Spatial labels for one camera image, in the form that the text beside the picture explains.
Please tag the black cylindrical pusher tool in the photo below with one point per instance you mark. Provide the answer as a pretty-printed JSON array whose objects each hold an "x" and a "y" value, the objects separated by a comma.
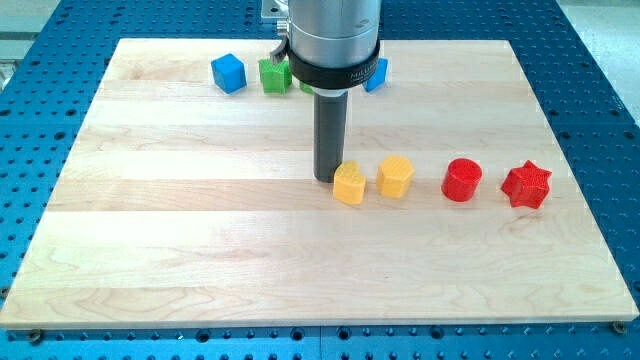
[{"x": 329, "y": 133}]

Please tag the blue block behind arm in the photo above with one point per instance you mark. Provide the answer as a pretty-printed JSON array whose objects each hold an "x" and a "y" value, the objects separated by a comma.
[{"x": 379, "y": 76}]

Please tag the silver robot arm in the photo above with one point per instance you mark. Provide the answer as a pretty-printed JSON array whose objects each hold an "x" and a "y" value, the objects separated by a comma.
[{"x": 331, "y": 45}]

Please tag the yellow hexagon block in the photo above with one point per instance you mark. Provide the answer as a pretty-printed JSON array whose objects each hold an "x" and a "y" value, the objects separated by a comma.
[{"x": 394, "y": 176}]

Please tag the blue perforated table plate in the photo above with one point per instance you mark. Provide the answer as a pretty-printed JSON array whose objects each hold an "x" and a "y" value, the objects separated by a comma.
[{"x": 44, "y": 103}]

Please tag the green star block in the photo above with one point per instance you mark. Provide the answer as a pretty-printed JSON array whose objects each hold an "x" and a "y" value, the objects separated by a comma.
[{"x": 275, "y": 78}]

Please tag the blue cube block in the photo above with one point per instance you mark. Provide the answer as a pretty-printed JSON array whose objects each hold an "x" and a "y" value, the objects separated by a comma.
[{"x": 229, "y": 73}]

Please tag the red star block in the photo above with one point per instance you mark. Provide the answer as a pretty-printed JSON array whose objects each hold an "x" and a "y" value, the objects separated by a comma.
[{"x": 527, "y": 186}]

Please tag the wooden board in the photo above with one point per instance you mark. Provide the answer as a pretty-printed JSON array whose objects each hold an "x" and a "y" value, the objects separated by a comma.
[{"x": 182, "y": 206}]

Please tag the yellow heart block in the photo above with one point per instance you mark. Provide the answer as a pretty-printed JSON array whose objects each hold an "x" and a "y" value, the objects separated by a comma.
[{"x": 349, "y": 183}]

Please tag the red cylinder block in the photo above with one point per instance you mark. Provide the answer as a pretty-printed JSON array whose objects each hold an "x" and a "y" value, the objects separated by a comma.
[{"x": 461, "y": 179}]

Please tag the green block behind arm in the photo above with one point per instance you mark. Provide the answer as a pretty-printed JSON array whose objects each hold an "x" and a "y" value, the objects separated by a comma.
[{"x": 305, "y": 88}]

